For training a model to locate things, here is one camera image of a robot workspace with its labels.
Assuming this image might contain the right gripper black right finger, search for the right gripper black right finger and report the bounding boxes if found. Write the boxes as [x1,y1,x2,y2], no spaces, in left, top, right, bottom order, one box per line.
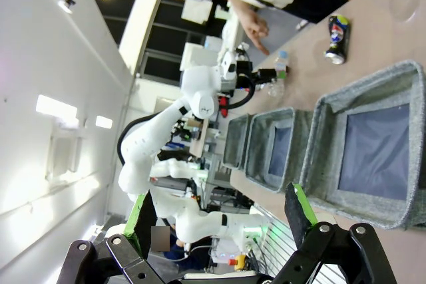
[272,182,399,284]

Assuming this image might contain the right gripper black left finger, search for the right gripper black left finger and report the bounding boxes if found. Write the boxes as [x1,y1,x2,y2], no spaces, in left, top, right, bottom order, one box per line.
[57,192,160,284]

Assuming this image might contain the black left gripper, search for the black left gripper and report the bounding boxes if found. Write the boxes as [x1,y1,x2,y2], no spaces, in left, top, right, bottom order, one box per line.
[236,61,289,90]

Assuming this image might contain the clear bottle pink label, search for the clear bottle pink label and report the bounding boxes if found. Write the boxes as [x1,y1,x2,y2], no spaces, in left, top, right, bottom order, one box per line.
[266,50,290,98]

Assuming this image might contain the person's right forearm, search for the person's right forearm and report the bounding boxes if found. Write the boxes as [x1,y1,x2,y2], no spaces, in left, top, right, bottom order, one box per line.
[228,0,258,21]

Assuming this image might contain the person's right hand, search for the person's right hand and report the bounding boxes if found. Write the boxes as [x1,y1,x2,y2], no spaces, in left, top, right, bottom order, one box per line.
[244,14,271,57]

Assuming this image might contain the background person blue clothes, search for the background person blue clothes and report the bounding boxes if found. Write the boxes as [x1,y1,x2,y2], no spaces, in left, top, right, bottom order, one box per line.
[151,225,214,271]

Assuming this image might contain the white background table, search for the white background table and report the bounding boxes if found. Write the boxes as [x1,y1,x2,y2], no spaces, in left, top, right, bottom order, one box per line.
[222,7,249,55]

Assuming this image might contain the background white robot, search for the background white robot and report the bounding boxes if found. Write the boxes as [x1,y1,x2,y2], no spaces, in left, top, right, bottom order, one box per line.
[149,158,209,186]

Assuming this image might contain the grey fabric basket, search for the grey fabric basket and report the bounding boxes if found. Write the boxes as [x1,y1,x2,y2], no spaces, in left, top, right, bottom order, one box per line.
[244,106,316,195]
[298,59,426,231]
[221,112,254,170]

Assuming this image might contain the black blue soda can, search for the black blue soda can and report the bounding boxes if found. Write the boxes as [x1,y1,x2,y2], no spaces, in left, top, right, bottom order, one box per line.
[324,15,351,65]

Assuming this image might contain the red background bag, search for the red background bag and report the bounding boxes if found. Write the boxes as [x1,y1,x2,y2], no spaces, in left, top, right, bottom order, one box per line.
[218,96,231,118]

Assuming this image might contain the yellow red emergency button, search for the yellow red emergency button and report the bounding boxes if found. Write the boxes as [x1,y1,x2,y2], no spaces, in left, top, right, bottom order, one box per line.
[228,253,248,271]

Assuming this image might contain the wooden background table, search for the wooden background table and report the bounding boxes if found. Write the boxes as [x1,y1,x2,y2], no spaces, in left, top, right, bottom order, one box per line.
[188,116,211,158]

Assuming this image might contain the white ceiling vent unit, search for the white ceiling vent unit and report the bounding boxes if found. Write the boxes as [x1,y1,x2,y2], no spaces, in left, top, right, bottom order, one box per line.
[46,119,84,182]

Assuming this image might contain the small rectangular ceiling light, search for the small rectangular ceiling light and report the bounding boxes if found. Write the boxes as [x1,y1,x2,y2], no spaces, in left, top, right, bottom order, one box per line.
[95,114,113,129]

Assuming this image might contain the large rectangular ceiling light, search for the large rectangular ceiling light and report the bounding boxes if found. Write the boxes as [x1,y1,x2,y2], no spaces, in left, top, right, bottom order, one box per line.
[35,94,78,119]

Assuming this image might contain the white ribbed table rail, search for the white ribbed table rail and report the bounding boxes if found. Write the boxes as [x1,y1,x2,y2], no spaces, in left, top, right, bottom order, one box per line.
[251,204,350,284]

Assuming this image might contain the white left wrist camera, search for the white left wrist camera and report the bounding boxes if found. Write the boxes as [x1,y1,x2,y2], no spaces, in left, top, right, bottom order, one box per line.
[219,50,240,82]

